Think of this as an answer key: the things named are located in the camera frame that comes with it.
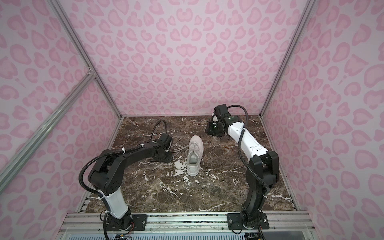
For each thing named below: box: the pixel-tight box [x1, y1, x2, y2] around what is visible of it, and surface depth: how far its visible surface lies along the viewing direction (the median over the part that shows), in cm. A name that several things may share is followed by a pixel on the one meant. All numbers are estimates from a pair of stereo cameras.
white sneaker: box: [186, 135, 204, 177], surface depth 90 cm
